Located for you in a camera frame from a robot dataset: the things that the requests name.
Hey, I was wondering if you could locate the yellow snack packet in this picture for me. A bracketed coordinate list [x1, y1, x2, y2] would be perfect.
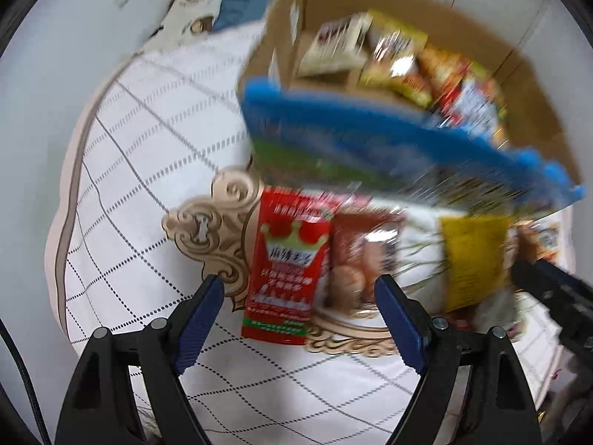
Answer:
[440, 215, 511, 312]

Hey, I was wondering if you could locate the brown biscuit snack packet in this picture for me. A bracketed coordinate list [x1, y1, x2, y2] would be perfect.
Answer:
[326, 206, 406, 317]

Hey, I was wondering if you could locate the red tall spicy snack packet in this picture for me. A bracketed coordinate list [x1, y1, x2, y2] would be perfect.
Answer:
[241, 188, 333, 346]

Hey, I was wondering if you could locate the orange noodle snack bag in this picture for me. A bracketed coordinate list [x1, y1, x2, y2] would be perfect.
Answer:
[416, 43, 498, 121]

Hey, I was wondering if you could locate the cardboard box blue printed outside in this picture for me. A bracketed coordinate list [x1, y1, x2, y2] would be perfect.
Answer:
[237, 0, 586, 217]

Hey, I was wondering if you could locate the yellow clear cookie bag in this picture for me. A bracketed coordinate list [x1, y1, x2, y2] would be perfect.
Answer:
[360, 9, 428, 93]

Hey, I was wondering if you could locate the white chocolate wafer packet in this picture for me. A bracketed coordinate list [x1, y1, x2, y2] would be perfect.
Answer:
[296, 12, 372, 76]

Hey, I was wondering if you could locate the blue bed sheet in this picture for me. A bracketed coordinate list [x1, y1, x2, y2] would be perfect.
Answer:
[210, 0, 289, 33]

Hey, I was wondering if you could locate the white bear print pillow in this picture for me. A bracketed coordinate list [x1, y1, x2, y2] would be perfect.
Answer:
[141, 0, 222, 52]

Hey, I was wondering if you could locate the black cable at left edge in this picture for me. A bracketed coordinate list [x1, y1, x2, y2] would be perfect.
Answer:
[0, 318, 53, 445]

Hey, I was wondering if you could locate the white quilt embroidered flower frame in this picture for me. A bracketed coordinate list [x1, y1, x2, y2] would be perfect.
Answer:
[45, 20, 569, 445]

